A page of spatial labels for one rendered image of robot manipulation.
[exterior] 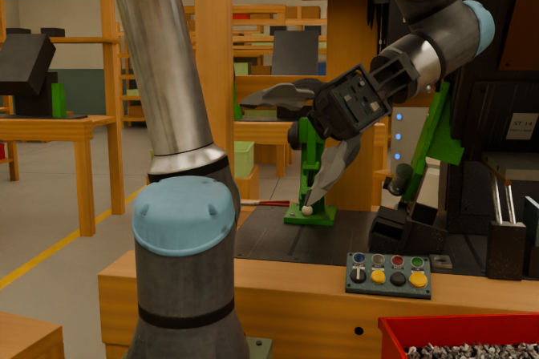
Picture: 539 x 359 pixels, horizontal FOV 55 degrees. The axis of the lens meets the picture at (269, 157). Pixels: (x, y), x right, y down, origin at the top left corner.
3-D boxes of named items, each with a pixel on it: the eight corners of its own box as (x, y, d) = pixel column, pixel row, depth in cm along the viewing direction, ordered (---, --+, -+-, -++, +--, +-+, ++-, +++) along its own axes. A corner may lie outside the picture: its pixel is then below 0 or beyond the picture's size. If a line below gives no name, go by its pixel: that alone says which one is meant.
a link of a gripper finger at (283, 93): (247, 69, 59) (323, 77, 61) (238, 84, 65) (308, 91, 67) (246, 94, 59) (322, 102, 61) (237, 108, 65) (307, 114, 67)
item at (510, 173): (606, 190, 85) (609, 172, 85) (504, 186, 88) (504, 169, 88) (535, 152, 123) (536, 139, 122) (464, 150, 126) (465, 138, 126)
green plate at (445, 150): (451, 189, 107) (486, 92, 102) (412, 177, 108) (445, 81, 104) (444, 178, 119) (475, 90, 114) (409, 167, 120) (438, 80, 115)
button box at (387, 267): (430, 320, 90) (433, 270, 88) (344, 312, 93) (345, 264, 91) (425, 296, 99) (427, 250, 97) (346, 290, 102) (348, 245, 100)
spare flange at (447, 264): (428, 257, 110) (429, 253, 110) (448, 259, 109) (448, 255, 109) (431, 267, 104) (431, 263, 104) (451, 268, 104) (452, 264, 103)
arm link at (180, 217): (123, 319, 56) (116, 200, 54) (150, 269, 70) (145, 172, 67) (233, 318, 56) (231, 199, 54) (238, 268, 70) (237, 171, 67)
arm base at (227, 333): (245, 408, 57) (245, 325, 55) (110, 407, 57) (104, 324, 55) (253, 335, 71) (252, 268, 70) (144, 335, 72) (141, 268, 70)
